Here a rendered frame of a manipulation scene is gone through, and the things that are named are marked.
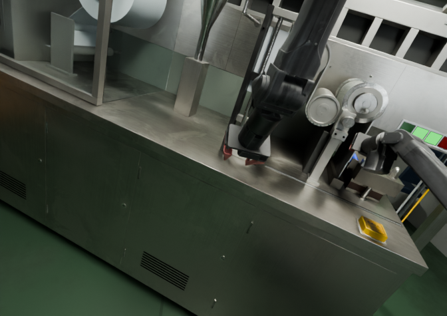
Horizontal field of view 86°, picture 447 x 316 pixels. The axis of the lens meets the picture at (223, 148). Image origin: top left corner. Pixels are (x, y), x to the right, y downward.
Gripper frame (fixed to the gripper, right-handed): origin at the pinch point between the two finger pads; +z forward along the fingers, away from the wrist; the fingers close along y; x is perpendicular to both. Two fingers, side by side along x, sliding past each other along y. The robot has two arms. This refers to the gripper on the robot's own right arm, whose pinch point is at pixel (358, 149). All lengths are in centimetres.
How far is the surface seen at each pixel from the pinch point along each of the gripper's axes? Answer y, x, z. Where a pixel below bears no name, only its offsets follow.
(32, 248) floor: -125, -112, 24
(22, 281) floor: -112, -119, 11
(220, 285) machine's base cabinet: -26, -75, 12
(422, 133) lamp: 30.4, 24.9, 24.3
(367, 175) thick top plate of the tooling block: 7.1, -8.1, 1.5
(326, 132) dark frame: -13.4, 1.3, 0.5
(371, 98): -5.8, 15.7, -9.8
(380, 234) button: 10.9, -26.5, -14.6
